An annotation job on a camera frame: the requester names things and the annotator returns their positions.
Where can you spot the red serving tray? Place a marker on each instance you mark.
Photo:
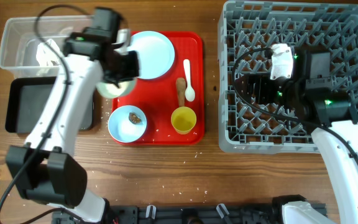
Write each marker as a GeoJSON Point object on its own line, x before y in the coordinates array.
{"type": "Point", "coordinates": [157, 98]}

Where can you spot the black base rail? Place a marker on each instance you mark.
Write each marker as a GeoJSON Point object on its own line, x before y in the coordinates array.
{"type": "Point", "coordinates": [256, 213]}

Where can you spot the clear plastic waste bin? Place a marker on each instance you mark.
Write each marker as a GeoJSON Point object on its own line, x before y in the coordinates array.
{"type": "Point", "coordinates": [19, 43]}

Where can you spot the brown carrot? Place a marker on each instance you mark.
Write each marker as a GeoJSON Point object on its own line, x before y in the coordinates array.
{"type": "Point", "coordinates": [181, 87]}

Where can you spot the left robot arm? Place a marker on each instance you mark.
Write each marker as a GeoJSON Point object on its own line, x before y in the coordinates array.
{"type": "Point", "coordinates": [43, 169]}

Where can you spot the black waste tray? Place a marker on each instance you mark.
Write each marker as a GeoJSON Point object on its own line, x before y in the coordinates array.
{"type": "Point", "coordinates": [27, 99]}

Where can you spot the brown food scrap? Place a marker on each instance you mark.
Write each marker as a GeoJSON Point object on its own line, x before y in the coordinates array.
{"type": "Point", "coordinates": [134, 118]}

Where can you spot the light blue plate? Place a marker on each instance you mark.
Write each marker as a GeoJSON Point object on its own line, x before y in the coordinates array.
{"type": "Point", "coordinates": [155, 52]}

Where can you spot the white tissue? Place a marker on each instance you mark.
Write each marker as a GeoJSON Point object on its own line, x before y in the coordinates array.
{"type": "Point", "coordinates": [45, 57]}

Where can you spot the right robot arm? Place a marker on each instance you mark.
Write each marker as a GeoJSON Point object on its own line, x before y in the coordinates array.
{"type": "Point", "coordinates": [300, 80]}

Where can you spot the green bowl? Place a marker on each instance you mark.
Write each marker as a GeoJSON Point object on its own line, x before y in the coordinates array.
{"type": "Point", "coordinates": [110, 91]}

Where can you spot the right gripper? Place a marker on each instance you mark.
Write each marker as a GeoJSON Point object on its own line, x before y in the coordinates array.
{"type": "Point", "coordinates": [262, 82]}

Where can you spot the light blue bowl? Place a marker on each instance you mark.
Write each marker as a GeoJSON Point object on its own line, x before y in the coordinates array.
{"type": "Point", "coordinates": [122, 129]}

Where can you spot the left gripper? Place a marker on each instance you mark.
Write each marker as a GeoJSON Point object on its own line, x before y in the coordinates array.
{"type": "Point", "coordinates": [132, 70]}

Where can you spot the white plastic spoon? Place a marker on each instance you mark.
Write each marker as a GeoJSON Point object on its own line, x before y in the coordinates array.
{"type": "Point", "coordinates": [189, 91]}

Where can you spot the grey dishwasher rack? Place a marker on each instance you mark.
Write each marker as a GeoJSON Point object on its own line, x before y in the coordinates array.
{"type": "Point", "coordinates": [246, 25]}

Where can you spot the yellow cup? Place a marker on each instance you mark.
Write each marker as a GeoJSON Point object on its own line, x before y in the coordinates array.
{"type": "Point", "coordinates": [183, 120]}

